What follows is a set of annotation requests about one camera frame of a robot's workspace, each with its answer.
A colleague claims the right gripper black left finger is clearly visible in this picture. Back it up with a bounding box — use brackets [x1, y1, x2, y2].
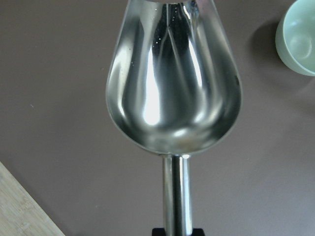
[152, 228, 164, 236]

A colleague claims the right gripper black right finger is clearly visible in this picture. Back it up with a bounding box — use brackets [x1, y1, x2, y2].
[193, 228, 205, 236]

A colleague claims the metal ice scoop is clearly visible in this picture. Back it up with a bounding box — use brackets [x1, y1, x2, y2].
[106, 0, 242, 236]

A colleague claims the bamboo cutting board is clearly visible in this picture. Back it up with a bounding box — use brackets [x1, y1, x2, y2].
[0, 164, 64, 236]

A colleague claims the mint green bowl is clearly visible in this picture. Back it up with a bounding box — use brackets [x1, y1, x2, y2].
[275, 0, 315, 76]

